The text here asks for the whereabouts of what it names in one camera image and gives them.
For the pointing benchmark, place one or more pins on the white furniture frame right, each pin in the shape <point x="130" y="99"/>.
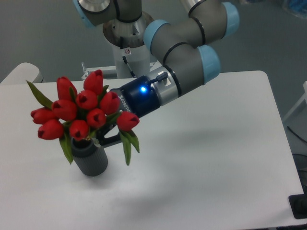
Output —
<point x="297" y="107"/>

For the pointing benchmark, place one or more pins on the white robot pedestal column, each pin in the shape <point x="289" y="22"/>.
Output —
<point x="131" y="56"/>

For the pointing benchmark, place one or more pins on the dark grey ribbed vase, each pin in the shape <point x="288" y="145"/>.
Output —
<point x="91" y="159"/>

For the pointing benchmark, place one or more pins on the clear bag with blue items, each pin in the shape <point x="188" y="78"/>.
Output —
<point x="296" y="7"/>

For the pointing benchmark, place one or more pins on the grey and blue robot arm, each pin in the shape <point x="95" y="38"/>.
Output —
<point x="186" y="59"/>

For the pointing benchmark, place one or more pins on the black device at table edge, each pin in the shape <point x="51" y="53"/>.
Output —
<point x="298" y="205"/>

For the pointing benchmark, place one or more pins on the white chair backrest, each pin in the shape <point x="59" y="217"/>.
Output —
<point x="22" y="73"/>

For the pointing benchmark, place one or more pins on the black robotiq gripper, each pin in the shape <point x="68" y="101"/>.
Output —
<point x="136" y="97"/>

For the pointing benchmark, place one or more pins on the red tulip bouquet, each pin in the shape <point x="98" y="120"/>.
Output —
<point x="79" y="116"/>

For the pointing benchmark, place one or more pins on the white pedestal base frame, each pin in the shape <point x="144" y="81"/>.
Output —
<point x="110" y="71"/>

